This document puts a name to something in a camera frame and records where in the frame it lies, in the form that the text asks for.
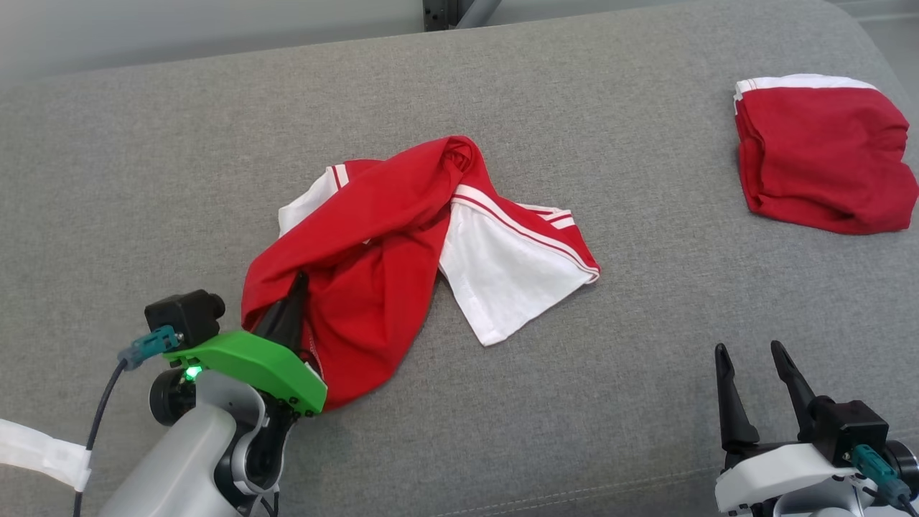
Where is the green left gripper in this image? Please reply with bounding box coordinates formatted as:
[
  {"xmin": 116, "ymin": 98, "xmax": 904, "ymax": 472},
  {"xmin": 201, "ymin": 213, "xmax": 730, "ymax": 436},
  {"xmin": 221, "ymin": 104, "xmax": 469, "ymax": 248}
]
[{"xmin": 164, "ymin": 271, "xmax": 329, "ymax": 418}]

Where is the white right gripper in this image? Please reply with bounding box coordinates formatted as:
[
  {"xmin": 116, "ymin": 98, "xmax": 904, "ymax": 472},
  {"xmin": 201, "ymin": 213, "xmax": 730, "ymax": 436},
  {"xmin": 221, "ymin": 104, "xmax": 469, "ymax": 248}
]
[{"xmin": 714, "ymin": 340, "xmax": 862, "ymax": 515}]

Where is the red white printed jersey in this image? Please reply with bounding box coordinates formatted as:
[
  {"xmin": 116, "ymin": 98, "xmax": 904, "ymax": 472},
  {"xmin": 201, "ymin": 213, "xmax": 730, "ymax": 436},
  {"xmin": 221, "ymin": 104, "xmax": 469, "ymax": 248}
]
[{"xmin": 241, "ymin": 134, "xmax": 602, "ymax": 412}]

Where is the red shorts white trim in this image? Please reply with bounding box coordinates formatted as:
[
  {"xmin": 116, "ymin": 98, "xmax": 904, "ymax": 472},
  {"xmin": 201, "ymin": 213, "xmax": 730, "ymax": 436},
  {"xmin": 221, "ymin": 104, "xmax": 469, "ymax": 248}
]
[{"xmin": 733, "ymin": 73, "xmax": 919, "ymax": 236}]

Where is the grey fabric sofa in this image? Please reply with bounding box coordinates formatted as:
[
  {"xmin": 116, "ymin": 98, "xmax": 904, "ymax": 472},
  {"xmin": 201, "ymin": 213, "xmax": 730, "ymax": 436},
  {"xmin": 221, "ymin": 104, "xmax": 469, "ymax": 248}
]
[{"xmin": 0, "ymin": 0, "xmax": 919, "ymax": 517}]

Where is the grey metal tube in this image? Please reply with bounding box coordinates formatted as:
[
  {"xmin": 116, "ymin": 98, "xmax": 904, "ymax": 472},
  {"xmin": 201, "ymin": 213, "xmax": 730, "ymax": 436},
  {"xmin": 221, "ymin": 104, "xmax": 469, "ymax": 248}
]
[{"xmin": 454, "ymin": 0, "xmax": 504, "ymax": 30}]

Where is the right camera cable teal plug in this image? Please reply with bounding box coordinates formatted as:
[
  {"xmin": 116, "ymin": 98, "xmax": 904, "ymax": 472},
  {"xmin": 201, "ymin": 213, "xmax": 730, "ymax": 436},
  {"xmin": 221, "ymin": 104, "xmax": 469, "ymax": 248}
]
[{"xmin": 852, "ymin": 443, "xmax": 919, "ymax": 517}]

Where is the camera cable teal plug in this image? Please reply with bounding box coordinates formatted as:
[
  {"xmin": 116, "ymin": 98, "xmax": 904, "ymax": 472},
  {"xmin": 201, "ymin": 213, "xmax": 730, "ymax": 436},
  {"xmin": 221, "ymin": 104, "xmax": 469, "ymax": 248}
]
[
  {"xmin": 852, "ymin": 443, "xmax": 919, "ymax": 517},
  {"xmin": 72, "ymin": 325, "xmax": 181, "ymax": 517}
]

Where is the left camera cable teal plug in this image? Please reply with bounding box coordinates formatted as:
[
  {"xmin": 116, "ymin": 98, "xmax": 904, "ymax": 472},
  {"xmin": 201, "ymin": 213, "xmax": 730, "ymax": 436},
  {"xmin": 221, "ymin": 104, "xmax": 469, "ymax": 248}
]
[{"xmin": 72, "ymin": 325, "xmax": 181, "ymax": 517}]

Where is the white cable strap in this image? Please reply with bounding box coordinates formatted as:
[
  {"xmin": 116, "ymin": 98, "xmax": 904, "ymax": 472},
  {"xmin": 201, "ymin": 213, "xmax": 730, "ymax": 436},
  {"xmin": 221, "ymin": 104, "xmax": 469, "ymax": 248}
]
[{"xmin": 0, "ymin": 418, "xmax": 93, "ymax": 493}]

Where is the slotted metal frame post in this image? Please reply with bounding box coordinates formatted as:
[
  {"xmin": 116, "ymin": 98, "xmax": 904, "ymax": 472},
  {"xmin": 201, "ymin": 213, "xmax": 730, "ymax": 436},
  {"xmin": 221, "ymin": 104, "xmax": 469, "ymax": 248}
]
[{"xmin": 422, "ymin": 0, "xmax": 461, "ymax": 33}]

